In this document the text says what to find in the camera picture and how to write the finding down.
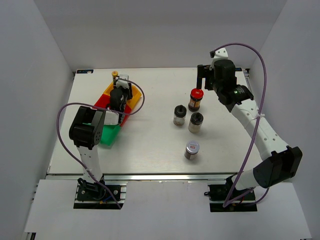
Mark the yellow plastic bin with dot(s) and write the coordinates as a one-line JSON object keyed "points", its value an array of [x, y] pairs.
{"points": [[136, 96]]}

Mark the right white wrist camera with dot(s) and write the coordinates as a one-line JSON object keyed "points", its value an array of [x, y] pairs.
{"points": [[220, 54]]}

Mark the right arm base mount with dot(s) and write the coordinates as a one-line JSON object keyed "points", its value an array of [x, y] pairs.
{"points": [[217, 194]]}

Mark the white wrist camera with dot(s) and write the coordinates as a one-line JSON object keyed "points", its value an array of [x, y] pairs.
{"points": [[220, 54], [122, 81]]}

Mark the silver-lid spice jar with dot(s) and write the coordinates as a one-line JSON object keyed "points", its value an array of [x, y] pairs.
{"points": [[191, 150]]}

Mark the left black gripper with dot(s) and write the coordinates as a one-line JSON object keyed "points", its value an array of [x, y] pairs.
{"points": [[129, 90]]}

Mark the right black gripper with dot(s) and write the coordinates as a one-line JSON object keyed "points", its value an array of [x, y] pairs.
{"points": [[203, 71]]}

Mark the black-cap spice shaker left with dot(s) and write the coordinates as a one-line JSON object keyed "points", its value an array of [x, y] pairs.
{"points": [[180, 113]]}

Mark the red plastic bin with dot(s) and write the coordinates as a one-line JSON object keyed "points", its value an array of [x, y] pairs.
{"points": [[104, 100]]}

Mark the black-cap spice shaker right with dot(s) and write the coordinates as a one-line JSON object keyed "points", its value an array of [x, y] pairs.
{"points": [[195, 123]]}

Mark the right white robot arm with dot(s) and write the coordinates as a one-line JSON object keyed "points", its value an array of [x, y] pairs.
{"points": [[280, 162]]}

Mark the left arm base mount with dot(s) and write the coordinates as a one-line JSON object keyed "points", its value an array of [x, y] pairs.
{"points": [[91, 196]]}

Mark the red chili sauce bottle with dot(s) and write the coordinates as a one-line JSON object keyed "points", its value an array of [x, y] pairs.
{"points": [[115, 75]]}

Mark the green plastic bin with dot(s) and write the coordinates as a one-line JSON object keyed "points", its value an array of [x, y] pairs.
{"points": [[109, 134]]}

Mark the left blue table label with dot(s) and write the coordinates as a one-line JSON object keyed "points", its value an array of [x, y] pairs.
{"points": [[84, 71]]}

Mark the red-lid sauce jar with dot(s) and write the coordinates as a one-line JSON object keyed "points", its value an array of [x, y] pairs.
{"points": [[196, 96]]}

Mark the black-cap spice shaker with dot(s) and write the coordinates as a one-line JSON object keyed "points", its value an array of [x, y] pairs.
{"points": [[195, 123], [180, 113]]}

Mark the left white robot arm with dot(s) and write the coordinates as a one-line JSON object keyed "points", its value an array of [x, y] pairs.
{"points": [[87, 128]]}

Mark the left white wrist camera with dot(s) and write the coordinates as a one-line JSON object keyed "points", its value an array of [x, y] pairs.
{"points": [[122, 81]]}

